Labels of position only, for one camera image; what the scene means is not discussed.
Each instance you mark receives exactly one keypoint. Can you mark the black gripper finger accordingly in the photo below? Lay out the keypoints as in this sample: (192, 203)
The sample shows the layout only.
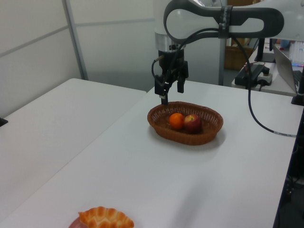
(181, 84)
(162, 86)

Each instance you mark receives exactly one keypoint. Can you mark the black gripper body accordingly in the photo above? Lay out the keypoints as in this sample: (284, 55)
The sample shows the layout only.
(171, 64)

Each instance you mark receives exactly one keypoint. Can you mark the toy orange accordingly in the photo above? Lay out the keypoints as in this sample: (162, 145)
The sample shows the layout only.
(177, 121)

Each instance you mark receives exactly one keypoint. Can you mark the red toy apple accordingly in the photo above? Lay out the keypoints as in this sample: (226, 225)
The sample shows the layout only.
(193, 124)

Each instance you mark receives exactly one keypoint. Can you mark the braided toy bread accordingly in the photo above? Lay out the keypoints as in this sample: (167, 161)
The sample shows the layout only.
(104, 217)

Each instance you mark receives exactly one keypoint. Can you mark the brown woven basket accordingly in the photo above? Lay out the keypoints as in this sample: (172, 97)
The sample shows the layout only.
(202, 140)

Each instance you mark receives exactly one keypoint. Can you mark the pink plate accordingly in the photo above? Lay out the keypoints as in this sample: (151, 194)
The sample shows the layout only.
(76, 225)

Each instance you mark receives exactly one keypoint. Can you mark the brown box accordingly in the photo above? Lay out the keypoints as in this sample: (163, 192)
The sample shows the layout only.
(235, 59)

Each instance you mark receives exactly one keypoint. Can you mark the black power strip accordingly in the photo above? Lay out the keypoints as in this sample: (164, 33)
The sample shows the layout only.
(244, 76)

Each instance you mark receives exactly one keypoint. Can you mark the grey emergency stop box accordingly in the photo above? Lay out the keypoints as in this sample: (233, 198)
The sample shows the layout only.
(266, 79)

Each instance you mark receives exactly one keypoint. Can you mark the black monitor stand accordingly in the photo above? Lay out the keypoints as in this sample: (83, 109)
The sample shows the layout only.
(261, 50)

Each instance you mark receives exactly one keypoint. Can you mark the silver laptop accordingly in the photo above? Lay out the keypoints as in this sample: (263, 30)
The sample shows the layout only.
(285, 69)

